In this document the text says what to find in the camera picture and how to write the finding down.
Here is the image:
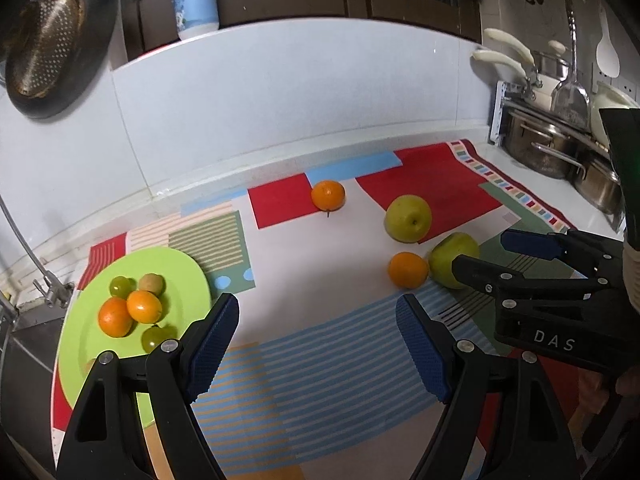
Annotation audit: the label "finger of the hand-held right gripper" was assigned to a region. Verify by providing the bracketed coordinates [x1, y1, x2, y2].
[451, 254, 609, 314]
[501, 229, 626, 280]

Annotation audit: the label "black frying pan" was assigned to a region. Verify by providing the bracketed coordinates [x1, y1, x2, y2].
[4, 0, 119, 120]

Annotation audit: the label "steel gooseneck faucet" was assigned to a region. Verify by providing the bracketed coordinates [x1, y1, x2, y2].
[0, 192, 76, 309]

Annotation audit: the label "copper colander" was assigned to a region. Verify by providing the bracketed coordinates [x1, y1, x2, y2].
[5, 0, 84, 99]

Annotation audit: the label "cream pot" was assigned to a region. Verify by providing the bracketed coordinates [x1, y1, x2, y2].
[524, 72, 556, 106]

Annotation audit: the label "steel pot with lid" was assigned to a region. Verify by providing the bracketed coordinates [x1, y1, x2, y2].
[532, 50, 574, 81]

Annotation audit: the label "wall socket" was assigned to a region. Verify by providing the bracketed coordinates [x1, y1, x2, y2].
[592, 62, 640, 96]

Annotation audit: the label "large steel pot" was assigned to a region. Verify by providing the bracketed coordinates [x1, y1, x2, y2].
[502, 110, 589, 180]

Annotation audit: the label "green apple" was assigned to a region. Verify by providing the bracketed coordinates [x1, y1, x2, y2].
[428, 232, 481, 291]
[384, 195, 433, 244]

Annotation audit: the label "cream pot handle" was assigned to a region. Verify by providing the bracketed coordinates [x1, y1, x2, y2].
[472, 49, 529, 76]
[482, 27, 536, 65]

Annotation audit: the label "steel turner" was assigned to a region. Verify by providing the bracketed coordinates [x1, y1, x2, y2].
[551, 0, 592, 129]

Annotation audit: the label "person's right hand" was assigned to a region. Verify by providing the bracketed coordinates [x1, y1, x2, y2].
[575, 366, 640, 412]

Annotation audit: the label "colourful patchwork cloth mat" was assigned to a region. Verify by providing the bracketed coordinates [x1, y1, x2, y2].
[50, 139, 581, 480]

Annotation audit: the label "white rice paddle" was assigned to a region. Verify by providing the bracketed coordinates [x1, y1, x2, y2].
[595, 2, 621, 79]

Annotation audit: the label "green plate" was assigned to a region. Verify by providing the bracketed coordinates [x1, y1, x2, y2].
[52, 246, 213, 429]

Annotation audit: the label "steel sink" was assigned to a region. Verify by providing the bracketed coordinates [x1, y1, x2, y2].
[0, 304, 67, 443]

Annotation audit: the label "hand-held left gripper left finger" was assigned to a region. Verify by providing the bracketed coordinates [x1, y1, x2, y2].
[56, 292, 240, 480]

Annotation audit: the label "orange with stem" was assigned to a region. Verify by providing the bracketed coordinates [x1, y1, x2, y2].
[311, 180, 347, 217]

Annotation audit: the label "small brown fruit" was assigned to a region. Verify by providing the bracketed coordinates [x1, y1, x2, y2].
[138, 273, 166, 296]

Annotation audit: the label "blue and white pump bottle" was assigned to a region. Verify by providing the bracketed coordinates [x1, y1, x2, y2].
[171, 0, 220, 41]

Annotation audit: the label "stainless steel pots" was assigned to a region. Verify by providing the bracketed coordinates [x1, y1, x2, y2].
[492, 80, 627, 222]

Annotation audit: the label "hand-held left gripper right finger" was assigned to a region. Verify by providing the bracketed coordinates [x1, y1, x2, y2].
[395, 294, 584, 480]

